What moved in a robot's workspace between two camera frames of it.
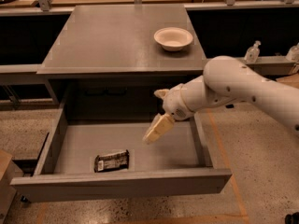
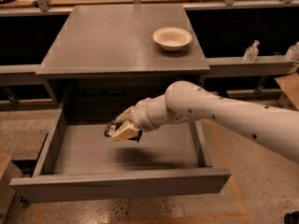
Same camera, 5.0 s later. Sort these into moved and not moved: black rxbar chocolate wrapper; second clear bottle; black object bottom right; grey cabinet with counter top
Moved: black rxbar chocolate wrapper
Not moved: second clear bottle; black object bottom right; grey cabinet with counter top
